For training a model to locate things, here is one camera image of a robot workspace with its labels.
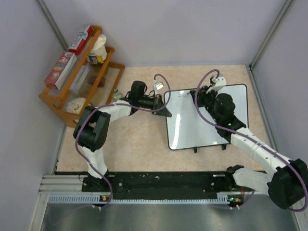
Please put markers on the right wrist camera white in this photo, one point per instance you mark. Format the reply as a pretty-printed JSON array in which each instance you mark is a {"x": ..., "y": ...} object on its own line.
[{"x": 217, "y": 83}]

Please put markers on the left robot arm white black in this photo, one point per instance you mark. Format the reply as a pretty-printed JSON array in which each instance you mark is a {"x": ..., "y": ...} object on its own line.
[{"x": 91, "y": 131}]

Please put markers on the white cup upper shelf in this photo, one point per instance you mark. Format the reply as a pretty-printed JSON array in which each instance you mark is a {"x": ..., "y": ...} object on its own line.
[{"x": 98, "y": 53}]

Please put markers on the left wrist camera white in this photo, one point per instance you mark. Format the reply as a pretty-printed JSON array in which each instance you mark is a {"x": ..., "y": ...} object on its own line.
[{"x": 158, "y": 86}]

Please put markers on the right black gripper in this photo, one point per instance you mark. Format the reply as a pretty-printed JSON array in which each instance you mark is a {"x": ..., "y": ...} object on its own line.
[{"x": 202, "y": 95}]

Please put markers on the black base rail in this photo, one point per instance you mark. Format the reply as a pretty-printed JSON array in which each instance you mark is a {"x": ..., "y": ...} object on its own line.
[{"x": 174, "y": 185}]

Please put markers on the clear plastic bottle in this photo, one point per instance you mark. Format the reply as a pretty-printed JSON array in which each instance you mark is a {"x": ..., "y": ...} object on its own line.
[{"x": 117, "y": 95}]

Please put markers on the red white toothpaste box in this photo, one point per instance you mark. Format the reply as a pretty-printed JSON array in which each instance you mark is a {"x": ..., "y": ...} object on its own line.
[
  {"x": 60, "y": 71},
  {"x": 80, "y": 41}
]

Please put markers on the orange wooden shelf rack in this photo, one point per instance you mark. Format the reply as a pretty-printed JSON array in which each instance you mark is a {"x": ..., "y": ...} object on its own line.
[{"x": 82, "y": 81}]

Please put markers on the red white toothpaste box upper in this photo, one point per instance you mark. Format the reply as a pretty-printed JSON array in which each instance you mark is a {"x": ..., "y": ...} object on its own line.
[{"x": 80, "y": 41}]

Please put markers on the white cup shelf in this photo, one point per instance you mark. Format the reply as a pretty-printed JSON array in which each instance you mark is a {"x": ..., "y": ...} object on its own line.
[
  {"x": 98, "y": 53},
  {"x": 75, "y": 105}
]

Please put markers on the red white toothpaste box lower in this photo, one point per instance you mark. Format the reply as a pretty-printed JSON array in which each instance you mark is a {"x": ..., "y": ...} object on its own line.
[{"x": 60, "y": 71}]

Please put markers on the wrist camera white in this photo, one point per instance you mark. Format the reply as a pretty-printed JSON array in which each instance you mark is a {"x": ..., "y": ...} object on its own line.
[
  {"x": 217, "y": 83},
  {"x": 158, "y": 86}
]

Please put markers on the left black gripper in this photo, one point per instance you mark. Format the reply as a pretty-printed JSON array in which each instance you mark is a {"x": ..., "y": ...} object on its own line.
[{"x": 158, "y": 102}]

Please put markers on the brown box on shelf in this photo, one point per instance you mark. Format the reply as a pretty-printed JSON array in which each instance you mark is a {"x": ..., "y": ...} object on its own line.
[{"x": 101, "y": 82}]

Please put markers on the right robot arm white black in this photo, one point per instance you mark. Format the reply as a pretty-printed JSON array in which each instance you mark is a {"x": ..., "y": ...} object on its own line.
[{"x": 284, "y": 181}]

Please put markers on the white cup lower shelf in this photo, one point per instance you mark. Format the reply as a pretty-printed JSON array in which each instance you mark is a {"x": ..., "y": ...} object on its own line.
[{"x": 75, "y": 105}]

